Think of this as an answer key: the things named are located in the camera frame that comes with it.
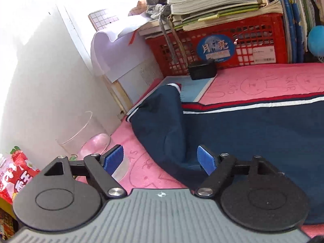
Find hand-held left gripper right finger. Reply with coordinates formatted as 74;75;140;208
195;145;286;198

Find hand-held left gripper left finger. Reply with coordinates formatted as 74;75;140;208
43;144;127;199

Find navy white jacket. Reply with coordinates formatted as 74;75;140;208
126;83;324;226

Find clear glass cup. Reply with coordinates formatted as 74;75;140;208
56;111;131;183

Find light wooden slat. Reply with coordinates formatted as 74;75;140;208
101;75;133;113

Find blue notebook on table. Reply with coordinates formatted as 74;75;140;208
140;75;218;104

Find small black box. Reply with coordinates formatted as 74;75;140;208
188;61;217;81

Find red strawberry snack packet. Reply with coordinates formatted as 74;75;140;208
0;145;41;205

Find white paper sheets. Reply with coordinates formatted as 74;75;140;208
90;15;157;81

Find round blue sign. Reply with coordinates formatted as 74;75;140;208
197;34;236;62

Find printed packet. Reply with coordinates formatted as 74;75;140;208
0;197;19;241

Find white grid paper pad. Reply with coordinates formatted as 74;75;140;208
88;9;119;31

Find red plastic crate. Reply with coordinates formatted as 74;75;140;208
144;13;289;69

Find grey knitted cloth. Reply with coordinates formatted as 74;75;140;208
145;0;178;64

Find stack of workbooks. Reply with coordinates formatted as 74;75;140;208
138;0;284;37

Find blue plush ball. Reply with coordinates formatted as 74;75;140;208
307;25;324;56

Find row of tall blue books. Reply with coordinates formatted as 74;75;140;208
268;0;312;64

